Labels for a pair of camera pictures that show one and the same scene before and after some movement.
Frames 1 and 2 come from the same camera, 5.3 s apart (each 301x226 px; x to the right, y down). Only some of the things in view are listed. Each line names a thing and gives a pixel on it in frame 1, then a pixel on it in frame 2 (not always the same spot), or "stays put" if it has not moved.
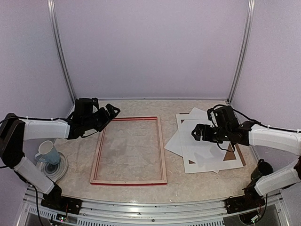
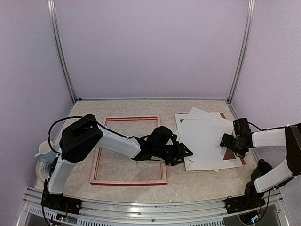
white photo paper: [198, 151] stays put
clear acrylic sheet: [130, 150] stays put
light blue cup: [47, 152] stays put
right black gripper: [199, 127] -> [227, 144]
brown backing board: [230, 155] stays put
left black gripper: [106, 118] -> [180, 154]
